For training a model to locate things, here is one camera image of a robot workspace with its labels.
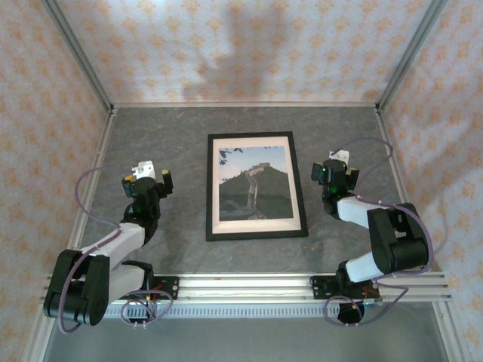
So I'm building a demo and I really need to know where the Great Wall photo print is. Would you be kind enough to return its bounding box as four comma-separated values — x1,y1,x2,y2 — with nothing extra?
218,146,296,222

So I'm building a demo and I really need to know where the white picture mat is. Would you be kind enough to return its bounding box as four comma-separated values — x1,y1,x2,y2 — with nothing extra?
210,135,305,237

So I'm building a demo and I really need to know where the black picture frame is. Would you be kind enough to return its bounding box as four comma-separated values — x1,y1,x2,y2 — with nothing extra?
205,130,309,243

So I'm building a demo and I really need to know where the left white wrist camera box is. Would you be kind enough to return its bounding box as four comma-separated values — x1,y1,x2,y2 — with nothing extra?
130,161,157,181

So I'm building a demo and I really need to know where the aluminium table side rail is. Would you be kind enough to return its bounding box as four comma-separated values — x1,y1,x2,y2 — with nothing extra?
374,107,432,273
60,107,117,275

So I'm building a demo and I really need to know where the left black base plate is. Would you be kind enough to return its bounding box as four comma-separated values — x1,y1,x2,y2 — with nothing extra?
150,276,180,302

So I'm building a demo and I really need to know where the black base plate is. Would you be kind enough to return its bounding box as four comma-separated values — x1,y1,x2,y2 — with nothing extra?
309,275,382,302
150,276,180,302

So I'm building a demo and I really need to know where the aluminium table edge rail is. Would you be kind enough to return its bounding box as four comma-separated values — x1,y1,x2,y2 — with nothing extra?
111,100,380,110

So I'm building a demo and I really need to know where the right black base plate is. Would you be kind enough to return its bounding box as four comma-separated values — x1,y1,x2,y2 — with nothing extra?
309,275,382,302

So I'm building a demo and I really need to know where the long aluminium mounting rail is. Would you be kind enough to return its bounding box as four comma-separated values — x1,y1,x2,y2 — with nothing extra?
43,270,454,305

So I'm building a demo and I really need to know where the aluminium corner post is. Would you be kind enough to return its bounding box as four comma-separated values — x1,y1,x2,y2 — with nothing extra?
39,0,115,112
377,0,450,112

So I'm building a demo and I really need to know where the grey slotted cable duct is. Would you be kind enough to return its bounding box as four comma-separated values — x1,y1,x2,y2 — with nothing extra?
105,303,378,321

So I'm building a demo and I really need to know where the aluminium frame leg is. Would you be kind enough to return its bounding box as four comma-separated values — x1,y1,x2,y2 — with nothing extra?
20,301,57,362
432,301,467,362

